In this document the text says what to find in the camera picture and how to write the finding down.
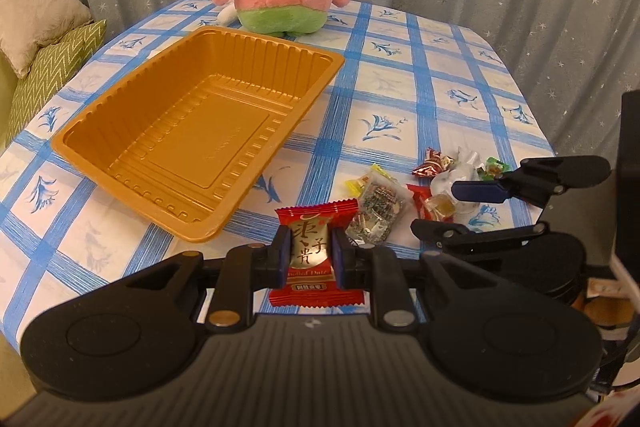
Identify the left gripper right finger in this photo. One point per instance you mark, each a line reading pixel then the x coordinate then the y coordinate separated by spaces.
pixel 377 270

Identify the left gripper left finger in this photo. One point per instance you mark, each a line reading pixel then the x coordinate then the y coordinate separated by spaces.
pixel 246 269

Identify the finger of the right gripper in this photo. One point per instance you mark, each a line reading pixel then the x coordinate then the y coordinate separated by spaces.
pixel 452 238
pixel 536 180

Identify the red candy with amber window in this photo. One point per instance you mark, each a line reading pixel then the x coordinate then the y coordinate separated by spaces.
pixel 432 207

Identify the green candy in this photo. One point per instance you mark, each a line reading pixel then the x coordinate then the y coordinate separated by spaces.
pixel 492 169

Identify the large red date candy packet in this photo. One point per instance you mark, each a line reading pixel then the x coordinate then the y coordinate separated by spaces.
pixel 311 280

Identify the grey silver snack packet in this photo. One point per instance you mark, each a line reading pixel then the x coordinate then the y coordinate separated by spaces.
pixel 380 205

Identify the white silver snack packet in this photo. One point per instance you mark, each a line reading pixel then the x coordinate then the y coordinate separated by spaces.
pixel 463 168

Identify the dark red foil candy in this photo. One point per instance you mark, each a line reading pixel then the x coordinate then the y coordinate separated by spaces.
pixel 433 163

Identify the yellow candy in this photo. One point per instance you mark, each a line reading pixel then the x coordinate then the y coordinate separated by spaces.
pixel 355 187

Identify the orange plastic tray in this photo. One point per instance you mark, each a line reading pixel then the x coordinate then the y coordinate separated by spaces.
pixel 183 137

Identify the blue checked tablecloth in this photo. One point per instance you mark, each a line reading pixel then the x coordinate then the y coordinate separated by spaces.
pixel 408 85

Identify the green zigzag cushion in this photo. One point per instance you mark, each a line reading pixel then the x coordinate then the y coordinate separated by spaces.
pixel 53 67

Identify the green sofa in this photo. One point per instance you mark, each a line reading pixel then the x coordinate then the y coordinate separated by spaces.
pixel 8 85

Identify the beige cushion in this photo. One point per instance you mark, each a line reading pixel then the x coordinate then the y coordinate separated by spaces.
pixel 28 25

